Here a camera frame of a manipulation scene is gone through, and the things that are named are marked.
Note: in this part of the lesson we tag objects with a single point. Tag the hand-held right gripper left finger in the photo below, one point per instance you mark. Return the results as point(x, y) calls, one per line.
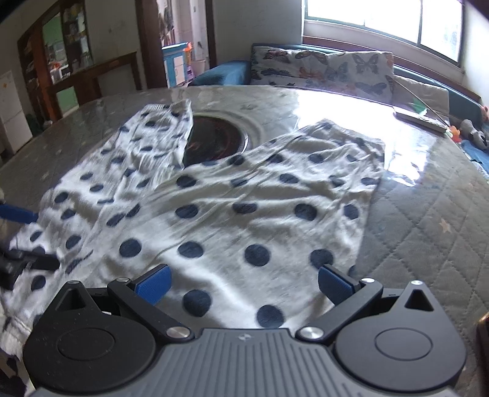
point(154, 284)

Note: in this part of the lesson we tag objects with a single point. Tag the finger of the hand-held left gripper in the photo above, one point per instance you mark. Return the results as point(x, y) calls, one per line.
point(17, 213)
point(34, 260)

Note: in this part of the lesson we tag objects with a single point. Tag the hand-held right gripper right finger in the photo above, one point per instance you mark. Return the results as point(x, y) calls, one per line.
point(334, 284)

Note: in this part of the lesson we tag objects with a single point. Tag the white polka dot pants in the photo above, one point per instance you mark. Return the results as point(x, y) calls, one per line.
point(237, 213)

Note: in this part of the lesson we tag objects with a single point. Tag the white refrigerator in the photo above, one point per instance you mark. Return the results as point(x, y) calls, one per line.
point(13, 114)

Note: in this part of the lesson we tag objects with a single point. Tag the grey quilted star table cover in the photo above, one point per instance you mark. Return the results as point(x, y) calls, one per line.
point(420, 229)

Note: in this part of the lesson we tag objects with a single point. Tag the round turntable disc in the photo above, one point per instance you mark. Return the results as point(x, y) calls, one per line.
point(219, 137)

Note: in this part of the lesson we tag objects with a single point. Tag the dark wooden desk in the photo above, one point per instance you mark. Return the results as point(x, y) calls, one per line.
point(110, 72)

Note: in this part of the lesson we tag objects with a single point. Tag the wooden shelf cabinet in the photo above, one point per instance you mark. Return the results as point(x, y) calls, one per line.
point(57, 45)

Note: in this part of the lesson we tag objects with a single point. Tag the white flat device with antenna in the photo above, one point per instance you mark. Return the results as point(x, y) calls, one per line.
point(420, 121)

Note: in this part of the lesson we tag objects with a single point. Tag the orange toy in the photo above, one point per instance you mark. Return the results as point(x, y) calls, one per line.
point(452, 132)

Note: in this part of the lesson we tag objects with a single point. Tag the blue cloth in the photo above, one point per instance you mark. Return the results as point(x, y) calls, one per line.
point(477, 152)

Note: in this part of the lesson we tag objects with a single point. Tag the grey plush toy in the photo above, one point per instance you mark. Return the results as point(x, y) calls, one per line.
point(472, 131)

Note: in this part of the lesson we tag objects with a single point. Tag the white cushion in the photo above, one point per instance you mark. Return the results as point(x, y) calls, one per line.
point(424, 93)

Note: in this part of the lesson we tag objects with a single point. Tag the butterfly print cushion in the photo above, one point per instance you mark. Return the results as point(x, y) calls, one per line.
point(324, 70)

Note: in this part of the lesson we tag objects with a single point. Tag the blue and white box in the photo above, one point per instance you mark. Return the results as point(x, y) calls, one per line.
point(176, 65)

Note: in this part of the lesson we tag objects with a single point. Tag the white bucket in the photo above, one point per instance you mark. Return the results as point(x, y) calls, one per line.
point(199, 68)

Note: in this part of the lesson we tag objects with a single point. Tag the blue sofa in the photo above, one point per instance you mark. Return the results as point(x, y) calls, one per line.
point(225, 72)

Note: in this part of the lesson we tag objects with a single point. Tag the pink toy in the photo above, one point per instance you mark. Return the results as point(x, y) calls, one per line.
point(486, 113)

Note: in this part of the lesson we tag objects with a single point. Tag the window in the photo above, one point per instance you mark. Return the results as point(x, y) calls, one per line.
point(382, 17)

